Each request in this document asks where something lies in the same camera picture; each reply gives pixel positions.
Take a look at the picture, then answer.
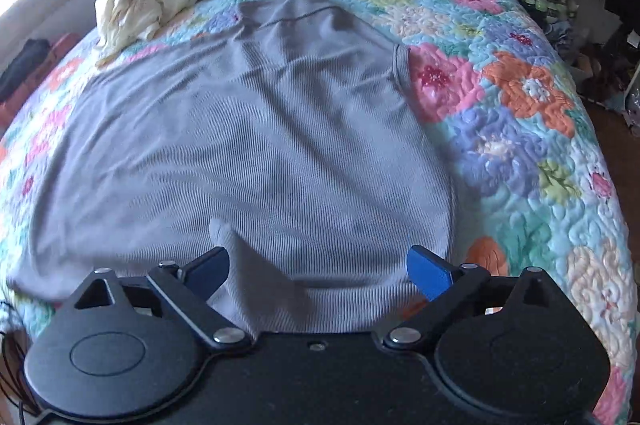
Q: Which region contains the pale green clutter pile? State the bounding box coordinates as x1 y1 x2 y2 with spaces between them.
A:
520 0 581 26

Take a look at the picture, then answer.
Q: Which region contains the black cloth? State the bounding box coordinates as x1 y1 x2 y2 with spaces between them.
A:
0 39 51 103

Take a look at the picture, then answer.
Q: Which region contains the floral quilted bedspread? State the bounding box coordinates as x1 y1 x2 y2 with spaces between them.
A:
0 0 633 425

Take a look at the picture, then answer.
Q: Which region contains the black cable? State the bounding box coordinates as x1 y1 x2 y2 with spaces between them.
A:
0 300 31 416

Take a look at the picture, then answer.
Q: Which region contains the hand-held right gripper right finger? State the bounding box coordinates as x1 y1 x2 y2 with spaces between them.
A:
382 245 574 354

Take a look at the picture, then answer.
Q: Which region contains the cream floral print garment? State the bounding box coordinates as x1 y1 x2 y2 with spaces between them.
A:
94 0 206 56

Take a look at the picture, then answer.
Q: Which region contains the grey waffle knit shirt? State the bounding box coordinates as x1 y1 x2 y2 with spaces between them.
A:
7 0 458 338

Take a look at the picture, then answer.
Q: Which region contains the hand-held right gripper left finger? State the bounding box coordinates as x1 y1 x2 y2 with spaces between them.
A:
60 246 253 352

